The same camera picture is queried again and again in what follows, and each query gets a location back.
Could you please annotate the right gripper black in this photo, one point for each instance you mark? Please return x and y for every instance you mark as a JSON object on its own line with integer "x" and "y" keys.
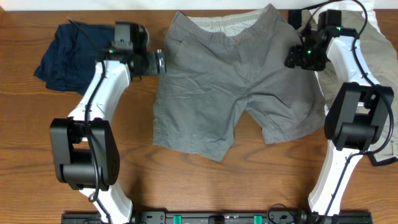
{"x": 293, "y": 58}

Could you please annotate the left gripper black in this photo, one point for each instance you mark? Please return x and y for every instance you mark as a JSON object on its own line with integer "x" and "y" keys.
{"x": 147, "y": 55}

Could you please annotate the grey shorts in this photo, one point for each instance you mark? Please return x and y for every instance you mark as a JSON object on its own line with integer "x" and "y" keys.
{"x": 220, "y": 67}

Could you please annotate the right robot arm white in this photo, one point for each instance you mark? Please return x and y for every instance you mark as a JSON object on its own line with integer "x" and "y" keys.
{"x": 358, "y": 114}

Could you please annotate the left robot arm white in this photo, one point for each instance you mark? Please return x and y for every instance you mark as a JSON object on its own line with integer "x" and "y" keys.
{"x": 84, "y": 150}

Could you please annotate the white garment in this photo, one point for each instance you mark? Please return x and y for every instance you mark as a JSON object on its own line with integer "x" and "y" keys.
{"x": 352, "y": 14}

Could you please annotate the navy blue folded garment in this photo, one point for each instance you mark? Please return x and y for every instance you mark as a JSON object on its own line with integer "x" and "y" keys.
{"x": 69, "y": 62}

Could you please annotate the khaki shorts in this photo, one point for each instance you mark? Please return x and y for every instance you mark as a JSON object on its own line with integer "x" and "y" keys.
{"x": 381, "y": 58}

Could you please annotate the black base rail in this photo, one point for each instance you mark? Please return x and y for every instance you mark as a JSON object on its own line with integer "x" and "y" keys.
{"x": 276, "y": 216}

